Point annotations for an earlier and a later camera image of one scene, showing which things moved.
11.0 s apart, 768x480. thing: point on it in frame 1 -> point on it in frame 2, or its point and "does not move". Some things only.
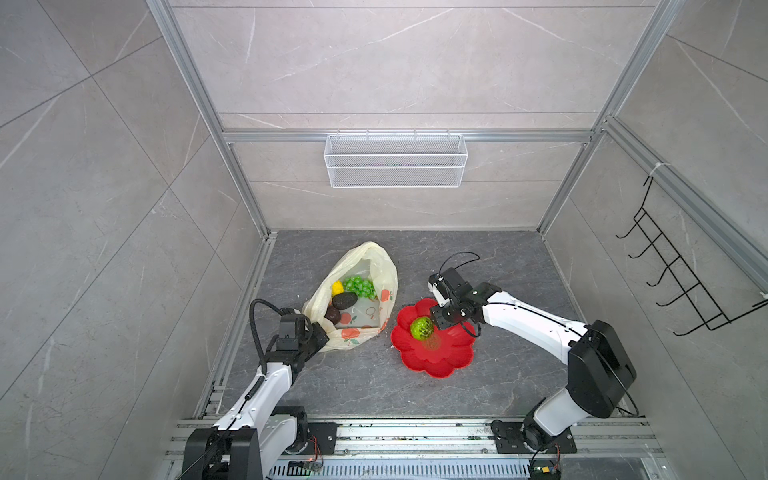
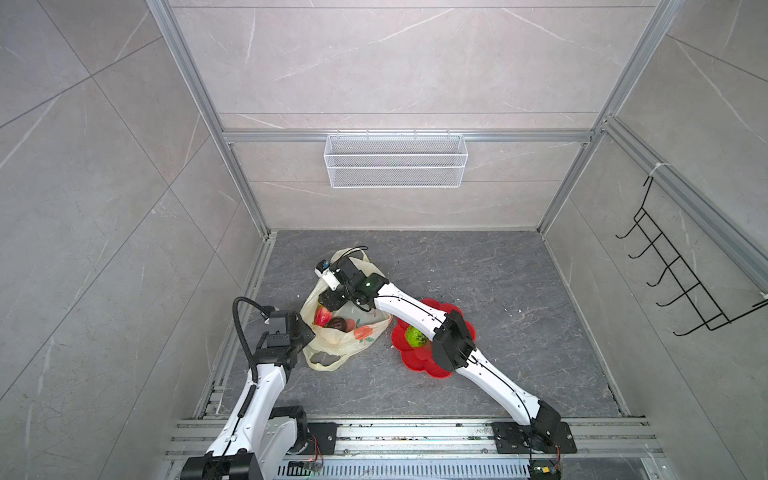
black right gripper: x=435 y=313 -> x=328 y=300
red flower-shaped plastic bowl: x=446 y=351 does not move
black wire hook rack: x=702 y=303 does not move
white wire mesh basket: x=395 y=161 does not move
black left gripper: x=318 y=333 -> x=305 y=333
